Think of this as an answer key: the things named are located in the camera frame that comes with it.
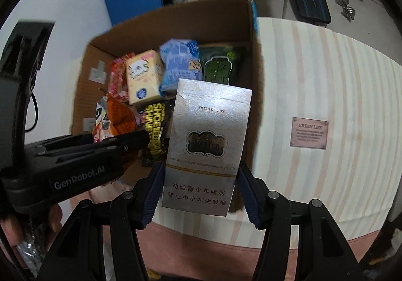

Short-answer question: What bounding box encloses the cardboard box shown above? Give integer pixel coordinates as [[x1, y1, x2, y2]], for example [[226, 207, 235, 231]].
[[71, 0, 265, 212]]

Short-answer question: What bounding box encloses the white cigarette box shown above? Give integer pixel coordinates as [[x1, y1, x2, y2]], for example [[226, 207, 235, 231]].
[[161, 78, 253, 217]]

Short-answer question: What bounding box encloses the blue tissue packet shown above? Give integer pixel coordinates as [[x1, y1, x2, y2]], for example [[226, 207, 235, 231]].
[[159, 39, 202, 96]]

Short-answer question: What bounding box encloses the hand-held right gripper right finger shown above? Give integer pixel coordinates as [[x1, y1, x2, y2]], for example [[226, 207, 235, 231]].
[[237, 165, 366, 281]]

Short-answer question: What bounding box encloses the black yellow wipes packet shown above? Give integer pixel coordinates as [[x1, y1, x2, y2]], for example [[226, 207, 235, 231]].
[[138, 99, 175, 167]]

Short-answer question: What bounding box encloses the person's left hand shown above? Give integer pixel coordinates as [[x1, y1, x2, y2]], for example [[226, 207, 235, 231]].
[[0, 202, 64, 256]]

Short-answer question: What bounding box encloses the striped cat print tablecloth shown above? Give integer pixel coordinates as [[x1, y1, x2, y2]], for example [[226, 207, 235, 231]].
[[60, 17, 402, 269]]

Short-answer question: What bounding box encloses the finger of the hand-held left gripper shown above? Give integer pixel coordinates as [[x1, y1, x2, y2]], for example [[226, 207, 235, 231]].
[[73, 130, 150, 172]]

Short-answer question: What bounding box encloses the orange panda snack packet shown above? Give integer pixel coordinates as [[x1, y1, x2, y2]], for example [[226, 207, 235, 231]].
[[92, 93, 139, 143]]

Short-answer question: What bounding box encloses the green tissue packet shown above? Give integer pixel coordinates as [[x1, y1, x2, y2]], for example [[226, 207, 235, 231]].
[[198, 43, 247, 85]]

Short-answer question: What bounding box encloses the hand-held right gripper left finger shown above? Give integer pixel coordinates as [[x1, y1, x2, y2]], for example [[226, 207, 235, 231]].
[[36, 162, 167, 281]]

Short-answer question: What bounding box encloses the yellow tissue packet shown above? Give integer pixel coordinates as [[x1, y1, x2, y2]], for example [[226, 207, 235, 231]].
[[126, 49, 164, 105]]

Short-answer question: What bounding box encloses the red snack packet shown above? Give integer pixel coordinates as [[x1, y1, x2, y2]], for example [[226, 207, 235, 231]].
[[108, 52, 135, 102]]

